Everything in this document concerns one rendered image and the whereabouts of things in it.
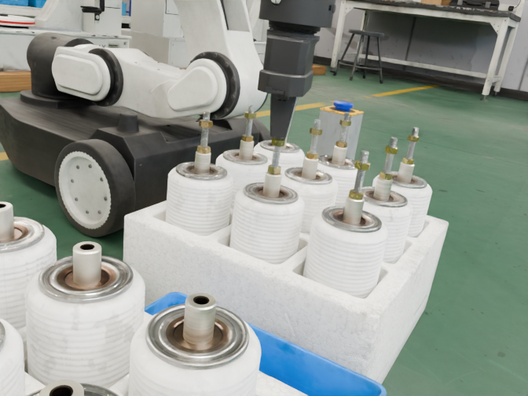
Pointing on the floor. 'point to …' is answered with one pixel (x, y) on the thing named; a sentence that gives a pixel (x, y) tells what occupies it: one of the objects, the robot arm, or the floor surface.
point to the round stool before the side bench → (365, 54)
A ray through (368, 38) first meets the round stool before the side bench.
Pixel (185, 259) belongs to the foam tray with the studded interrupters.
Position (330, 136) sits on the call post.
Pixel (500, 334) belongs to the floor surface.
